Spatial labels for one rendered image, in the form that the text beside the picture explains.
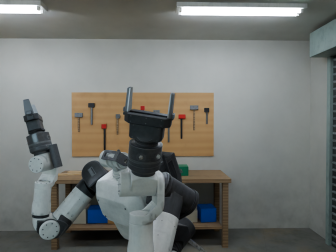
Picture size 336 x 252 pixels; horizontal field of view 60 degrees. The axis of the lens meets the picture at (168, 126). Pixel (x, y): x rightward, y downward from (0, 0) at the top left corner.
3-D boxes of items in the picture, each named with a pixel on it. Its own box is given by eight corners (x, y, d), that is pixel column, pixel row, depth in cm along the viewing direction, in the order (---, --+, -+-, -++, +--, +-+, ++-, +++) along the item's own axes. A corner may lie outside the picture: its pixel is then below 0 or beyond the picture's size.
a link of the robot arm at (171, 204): (172, 227, 100) (181, 192, 108) (190, 224, 94) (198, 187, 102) (146, 213, 96) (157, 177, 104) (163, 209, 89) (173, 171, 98)
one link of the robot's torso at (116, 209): (151, 201, 147) (127, 139, 135) (207, 215, 125) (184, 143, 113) (108, 242, 128) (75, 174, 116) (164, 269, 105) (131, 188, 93)
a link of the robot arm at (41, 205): (32, 185, 121) (28, 232, 121) (34, 191, 112) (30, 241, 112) (59, 185, 126) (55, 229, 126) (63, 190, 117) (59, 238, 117)
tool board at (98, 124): (213, 156, 412) (214, 92, 410) (71, 156, 406) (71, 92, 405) (213, 155, 416) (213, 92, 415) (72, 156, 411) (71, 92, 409)
